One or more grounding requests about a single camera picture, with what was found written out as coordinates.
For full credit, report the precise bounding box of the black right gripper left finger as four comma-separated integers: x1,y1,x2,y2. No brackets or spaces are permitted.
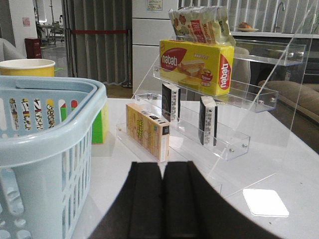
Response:
89,162,162,239

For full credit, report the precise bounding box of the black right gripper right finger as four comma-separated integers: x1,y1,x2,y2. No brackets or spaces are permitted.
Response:
163,161,276,239

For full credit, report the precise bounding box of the black tissue pack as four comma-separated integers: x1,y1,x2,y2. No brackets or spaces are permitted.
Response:
161,83,181,122
198,96,218,146

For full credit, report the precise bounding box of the light blue plastic basket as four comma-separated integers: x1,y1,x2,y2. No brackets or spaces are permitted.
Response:
0,76,107,239

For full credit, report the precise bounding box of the white square table sticker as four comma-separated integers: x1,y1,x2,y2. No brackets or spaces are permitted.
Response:
243,188,290,217

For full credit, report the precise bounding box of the beige small carton box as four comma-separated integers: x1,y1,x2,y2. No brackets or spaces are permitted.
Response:
126,103,170,162

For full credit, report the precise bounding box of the clear acrylic right display shelf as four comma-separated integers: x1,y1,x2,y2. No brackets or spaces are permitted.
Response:
116,0,319,200

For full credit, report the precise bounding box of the yellow nabati wafer box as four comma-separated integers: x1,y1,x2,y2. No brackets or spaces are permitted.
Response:
159,39,234,96

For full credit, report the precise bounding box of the beige sofa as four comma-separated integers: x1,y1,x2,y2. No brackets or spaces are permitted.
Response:
264,81,319,121

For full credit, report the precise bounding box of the floral snack bag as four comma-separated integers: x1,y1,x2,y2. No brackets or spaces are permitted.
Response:
168,6,235,46

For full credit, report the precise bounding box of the yellow popcorn paper cup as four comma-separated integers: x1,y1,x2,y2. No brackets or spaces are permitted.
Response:
0,59,55,77

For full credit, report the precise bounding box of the fruit plate on counter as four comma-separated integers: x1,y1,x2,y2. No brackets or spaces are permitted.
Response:
238,22,259,32

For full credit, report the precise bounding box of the white refrigerator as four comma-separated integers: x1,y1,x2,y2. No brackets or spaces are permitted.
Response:
132,0,178,91

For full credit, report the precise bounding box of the red bin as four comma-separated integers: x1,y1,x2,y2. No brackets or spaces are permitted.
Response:
24,38,42,59

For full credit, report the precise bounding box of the chrome faucet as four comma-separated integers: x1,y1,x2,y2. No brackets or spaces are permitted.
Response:
272,1,286,33

